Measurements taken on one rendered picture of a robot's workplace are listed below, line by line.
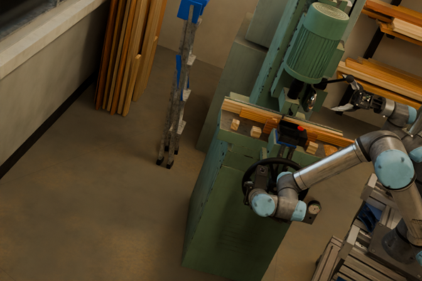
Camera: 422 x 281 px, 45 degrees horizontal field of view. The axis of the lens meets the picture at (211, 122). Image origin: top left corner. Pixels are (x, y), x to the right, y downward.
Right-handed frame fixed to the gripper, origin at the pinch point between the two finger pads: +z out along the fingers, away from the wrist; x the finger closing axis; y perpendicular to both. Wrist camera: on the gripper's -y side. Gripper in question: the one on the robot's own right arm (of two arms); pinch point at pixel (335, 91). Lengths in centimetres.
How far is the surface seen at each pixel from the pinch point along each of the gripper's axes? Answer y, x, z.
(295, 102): -16.5, 9.0, 10.7
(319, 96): -34.2, 1.7, -4.3
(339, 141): -26.0, 19.8, -18.2
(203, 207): -36, 72, 33
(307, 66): -3.2, -6.8, 14.1
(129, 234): -67, 104, 63
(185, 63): -93, 4, 61
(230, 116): -25.1, 24.1, 35.8
